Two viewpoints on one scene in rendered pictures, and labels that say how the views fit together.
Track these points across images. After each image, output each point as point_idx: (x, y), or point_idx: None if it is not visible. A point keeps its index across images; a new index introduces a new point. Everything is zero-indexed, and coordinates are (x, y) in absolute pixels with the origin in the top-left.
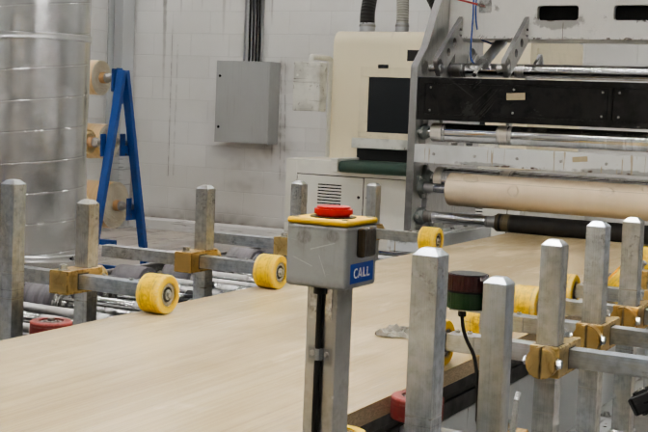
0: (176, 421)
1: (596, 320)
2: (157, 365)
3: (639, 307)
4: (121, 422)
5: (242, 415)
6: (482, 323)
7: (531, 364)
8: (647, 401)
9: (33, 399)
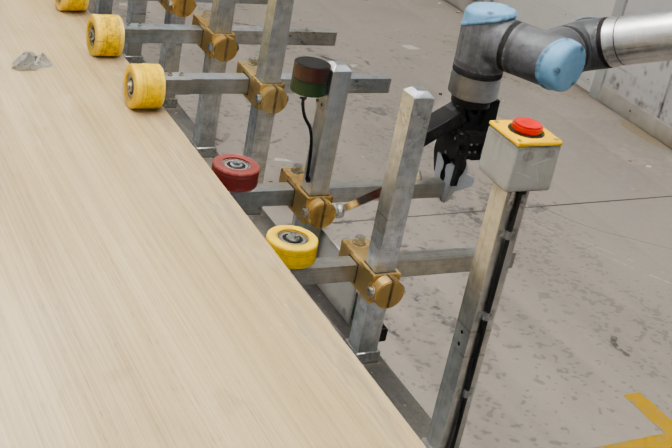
0: (176, 273)
1: (228, 30)
2: None
3: None
4: (149, 294)
5: (191, 242)
6: (328, 104)
7: (268, 103)
8: (426, 138)
9: (12, 296)
